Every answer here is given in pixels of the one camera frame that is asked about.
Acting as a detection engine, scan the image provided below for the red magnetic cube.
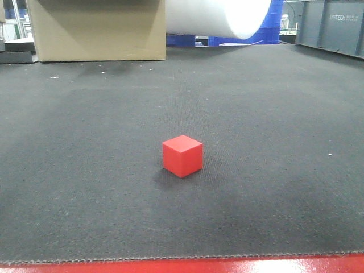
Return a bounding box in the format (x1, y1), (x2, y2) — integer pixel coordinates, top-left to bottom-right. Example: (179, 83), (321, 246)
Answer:
(162, 135), (204, 178)

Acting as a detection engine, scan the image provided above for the dark grey fabric mat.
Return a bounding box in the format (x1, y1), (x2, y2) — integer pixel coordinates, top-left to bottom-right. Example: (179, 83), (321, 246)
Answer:
(1, 45), (363, 264)

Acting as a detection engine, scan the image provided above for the white foam roll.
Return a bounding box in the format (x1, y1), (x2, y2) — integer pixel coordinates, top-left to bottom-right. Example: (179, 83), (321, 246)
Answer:
(164, 0), (273, 40)

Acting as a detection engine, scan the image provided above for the large cardboard box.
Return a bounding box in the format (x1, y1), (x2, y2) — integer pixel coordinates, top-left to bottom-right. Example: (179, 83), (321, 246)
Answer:
(27, 1), (166, 62)

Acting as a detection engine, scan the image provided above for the grey metal crate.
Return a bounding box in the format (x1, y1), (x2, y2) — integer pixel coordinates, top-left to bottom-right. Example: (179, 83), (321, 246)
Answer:
(296, 1), (363, 59)

